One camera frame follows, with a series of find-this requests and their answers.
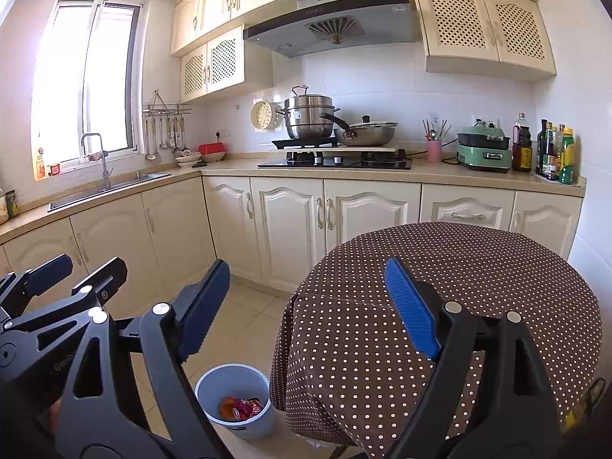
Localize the light blue plastic bucket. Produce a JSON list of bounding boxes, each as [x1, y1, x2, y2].
[[194, 364, 277, 441]]

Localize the beige countertop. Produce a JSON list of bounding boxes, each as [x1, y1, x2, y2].
[[0, 150, 588, 246]]

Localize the grey range hood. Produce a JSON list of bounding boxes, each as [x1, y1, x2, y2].
[[242, 0, 422, 59]]

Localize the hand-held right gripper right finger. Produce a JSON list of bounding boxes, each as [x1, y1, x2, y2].
[[384, 257, 561, 459]]

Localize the dark bottle with label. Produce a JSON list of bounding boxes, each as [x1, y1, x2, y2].
[[545, 122, 560, 181]]

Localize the steel sink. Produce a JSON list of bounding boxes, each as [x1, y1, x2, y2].
[[47, 172, 172, 214]]

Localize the steel steamer pot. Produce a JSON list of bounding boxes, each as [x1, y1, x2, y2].
[[276, 85, 342, 141]]

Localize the round polka-dot table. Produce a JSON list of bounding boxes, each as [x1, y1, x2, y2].
[[269, 222, 603, 459]]

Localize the black glass gas stove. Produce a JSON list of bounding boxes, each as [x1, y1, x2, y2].
[[257, 149, 413, 172]]

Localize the steel faucet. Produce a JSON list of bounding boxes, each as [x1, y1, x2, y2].
[[80, 132, 114, 191]]

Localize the wide cream lattice cabinet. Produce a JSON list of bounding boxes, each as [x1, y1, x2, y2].
[[412, 0, 558, 82]]

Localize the large soy sauce bottle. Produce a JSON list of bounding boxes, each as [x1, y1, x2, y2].
[[511, 112, 533, 173]]

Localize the cream lower cabinets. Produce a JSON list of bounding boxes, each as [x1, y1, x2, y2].
[[0, 175, 584, 328]]

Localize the cream lattice door cabinet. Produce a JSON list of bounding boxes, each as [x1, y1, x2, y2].
[[179, 24, 273, 104]]

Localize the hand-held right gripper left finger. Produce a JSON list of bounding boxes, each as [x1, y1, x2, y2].
[[54, 258, 231, 459]]

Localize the dark glass bottle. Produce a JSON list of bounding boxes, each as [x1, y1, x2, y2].
[[535, 119, 551, 177]]

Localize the sliding window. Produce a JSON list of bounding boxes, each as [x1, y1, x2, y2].
[[31, 0, 142, 174]]

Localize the black induction cooker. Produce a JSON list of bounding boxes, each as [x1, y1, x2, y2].
[[271, 137, 338, 150]]

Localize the wall utensil rack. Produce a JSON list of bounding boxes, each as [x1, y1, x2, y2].
[[142, 88, 193, 118]]

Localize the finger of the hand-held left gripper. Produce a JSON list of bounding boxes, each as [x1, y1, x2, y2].
[[8, 257, 129, 345], [0, 254, 75, 319]]

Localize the cream perforated steamer plate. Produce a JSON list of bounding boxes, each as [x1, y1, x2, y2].
[[249, 99, 282, 131]]

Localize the green bottle yellow cap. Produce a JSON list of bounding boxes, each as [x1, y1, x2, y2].
[[559, 126, 576, 185]]

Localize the pale wooden board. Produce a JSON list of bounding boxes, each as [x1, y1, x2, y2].
[[285, 146, 399, 160]]

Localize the steel wok with lid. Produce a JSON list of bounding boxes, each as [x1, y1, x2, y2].
[[319, 112, 399, 148]]

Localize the green electric cooker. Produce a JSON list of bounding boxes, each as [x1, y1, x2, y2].
[[454, 120, 512, 174]]

